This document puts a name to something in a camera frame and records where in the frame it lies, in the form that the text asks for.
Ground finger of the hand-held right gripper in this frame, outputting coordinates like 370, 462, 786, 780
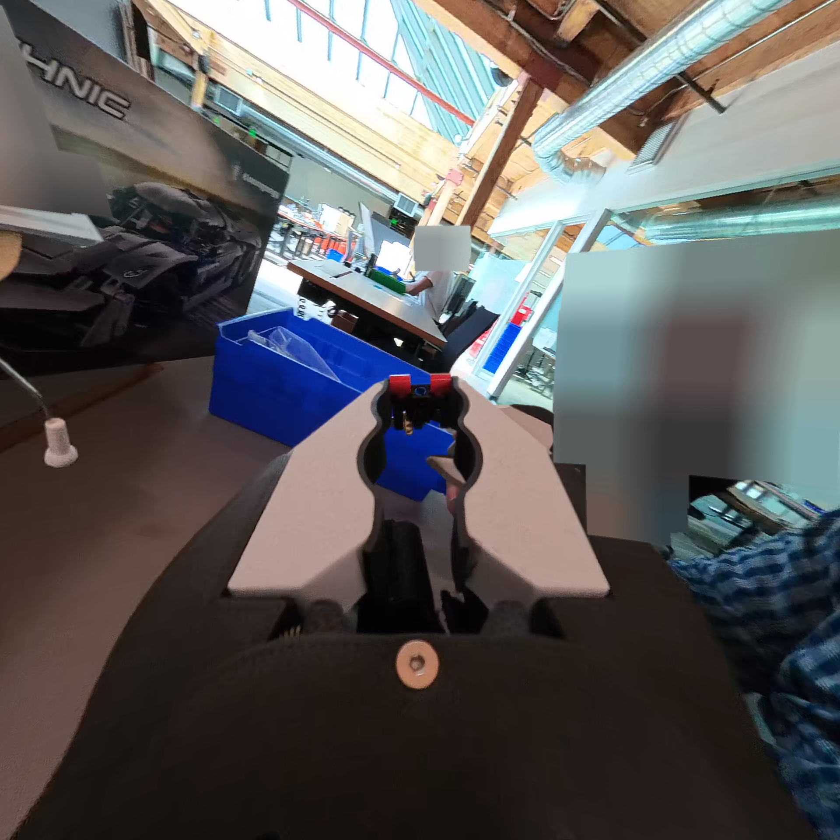
427, 451, 472, 488

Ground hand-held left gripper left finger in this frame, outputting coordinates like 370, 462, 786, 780
226, 379, 392, 611

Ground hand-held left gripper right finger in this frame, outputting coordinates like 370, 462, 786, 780
451, 377, 613, 610

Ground black frame with red pins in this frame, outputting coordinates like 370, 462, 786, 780
387, 373, 455, 434

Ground person's right forearm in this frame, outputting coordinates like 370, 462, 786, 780
669, 508, 840, 697

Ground dark printed set box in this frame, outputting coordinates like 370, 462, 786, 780
0, 0, 293, 378

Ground blue plastic bin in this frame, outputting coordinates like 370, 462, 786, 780
209, 307, 455, 503

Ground stack of blue crates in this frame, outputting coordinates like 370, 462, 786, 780
481, 320, 527, 376

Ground clear plastic bag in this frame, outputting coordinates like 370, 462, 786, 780
246, 326, 342, 385

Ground background wooden table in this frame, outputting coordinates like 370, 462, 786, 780
287, 258, 448, 349

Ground white instruction booklet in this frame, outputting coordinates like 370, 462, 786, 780
0, 205, 105, 249

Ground red ceiling pipe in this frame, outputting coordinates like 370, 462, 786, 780
287, 0, 476, 127

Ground wire arm with white cap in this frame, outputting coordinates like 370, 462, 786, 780
0, 357, 80, 468

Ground wooden post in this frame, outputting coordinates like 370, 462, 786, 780
458, 71, 547, 228

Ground silver ventilation duct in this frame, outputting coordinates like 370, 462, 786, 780
530, 0, 791, 186
617, 196, 840, 245

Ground wall vent grille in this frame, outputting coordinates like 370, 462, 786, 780
632, 120, 678, 169

